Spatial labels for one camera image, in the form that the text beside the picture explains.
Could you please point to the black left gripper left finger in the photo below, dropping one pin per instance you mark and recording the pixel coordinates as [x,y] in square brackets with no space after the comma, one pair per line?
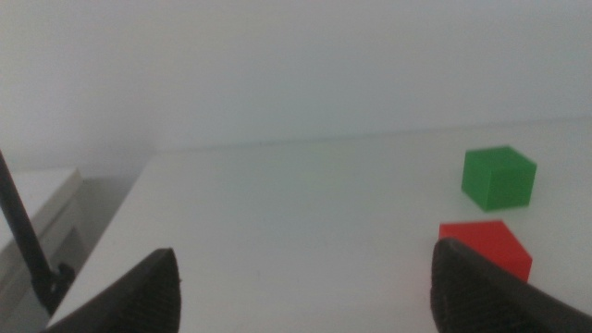
[139,300]

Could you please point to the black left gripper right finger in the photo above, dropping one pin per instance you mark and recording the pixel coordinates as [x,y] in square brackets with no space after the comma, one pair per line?
[472,300]

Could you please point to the red cube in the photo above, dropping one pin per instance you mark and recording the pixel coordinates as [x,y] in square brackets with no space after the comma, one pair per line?
[497,245]

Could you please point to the green cube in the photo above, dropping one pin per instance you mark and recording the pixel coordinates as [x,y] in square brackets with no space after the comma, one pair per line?
[497,180]

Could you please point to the black stand pole with clamp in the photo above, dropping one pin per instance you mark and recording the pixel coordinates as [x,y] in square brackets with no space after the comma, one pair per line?
[23,231]

